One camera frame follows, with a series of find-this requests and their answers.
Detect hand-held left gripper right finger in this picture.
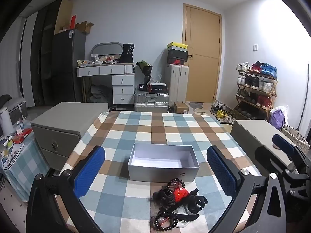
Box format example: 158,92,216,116
206,146,287,233

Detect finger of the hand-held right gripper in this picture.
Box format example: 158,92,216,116
272,133,311,168
255,145,295,175

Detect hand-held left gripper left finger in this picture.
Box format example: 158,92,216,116
26,146,106,233

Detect black hair claw clip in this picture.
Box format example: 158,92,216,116
187,189,209,214

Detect red round ornament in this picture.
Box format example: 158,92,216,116
174,187,189,202

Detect silver cardboard box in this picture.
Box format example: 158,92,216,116
128,143,200,183

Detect wicker basket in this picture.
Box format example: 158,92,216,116
280,124,311,152

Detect purple bag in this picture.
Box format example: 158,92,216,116
268,109,286,130

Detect black pole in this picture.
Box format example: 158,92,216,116
297,63,310,131

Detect grey drawer cabinet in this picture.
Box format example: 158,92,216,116
30,102,109,173

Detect flat black hair clip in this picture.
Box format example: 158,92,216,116
175,211,200,221

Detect pile of shoes on floor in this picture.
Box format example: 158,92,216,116
210,99,236,124

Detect small table with checked cloth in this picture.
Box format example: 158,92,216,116
0,126,50,202

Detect red packet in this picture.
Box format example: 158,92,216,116
12,129,33,144

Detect brown cardboard box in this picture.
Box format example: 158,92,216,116
174,102,189,114

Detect silver suitcase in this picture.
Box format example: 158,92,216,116
134,91,169,113

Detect white dressing desk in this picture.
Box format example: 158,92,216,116
76,63,136,105

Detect white cylindrical bin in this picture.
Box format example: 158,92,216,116
0,107,14,135

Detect white suitcase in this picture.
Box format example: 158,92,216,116
165,64,189,103

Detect black refrigerator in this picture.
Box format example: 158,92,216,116
50,29,86,106

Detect pile of desk clutter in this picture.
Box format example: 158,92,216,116
76,55,121,66

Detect black wrapped flower bouquet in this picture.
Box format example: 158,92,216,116
135,60,153,84

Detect red and black shoe box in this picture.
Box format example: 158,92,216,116
167,57,187,66

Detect black paper bag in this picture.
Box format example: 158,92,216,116
119,44,135,64

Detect oval desk mirror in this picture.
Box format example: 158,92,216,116
90,42,124,62

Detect dark wardrobe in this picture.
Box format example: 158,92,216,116
30,0,64,106

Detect wooden door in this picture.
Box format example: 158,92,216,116
183,3,222,103

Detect open cardboard box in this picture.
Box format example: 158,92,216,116
75,21,95,34

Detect flat cardboard sheet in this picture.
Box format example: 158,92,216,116
54,0,73,35

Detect dark bead bracelet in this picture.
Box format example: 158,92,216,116
168,178,186,192
149,211,179,230

